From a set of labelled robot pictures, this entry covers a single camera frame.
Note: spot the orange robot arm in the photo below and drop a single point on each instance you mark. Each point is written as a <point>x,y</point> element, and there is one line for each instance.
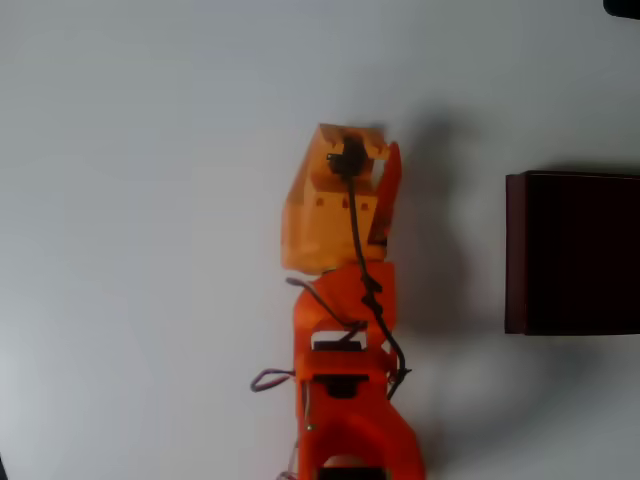
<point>350,410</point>

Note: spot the black object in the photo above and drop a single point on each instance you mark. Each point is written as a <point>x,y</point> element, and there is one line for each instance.
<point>624,7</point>

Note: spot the dark red box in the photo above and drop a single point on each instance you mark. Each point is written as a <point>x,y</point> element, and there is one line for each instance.
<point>580,255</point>

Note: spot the yellow-orange gripper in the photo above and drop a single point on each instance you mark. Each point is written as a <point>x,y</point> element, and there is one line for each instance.
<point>391,192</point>

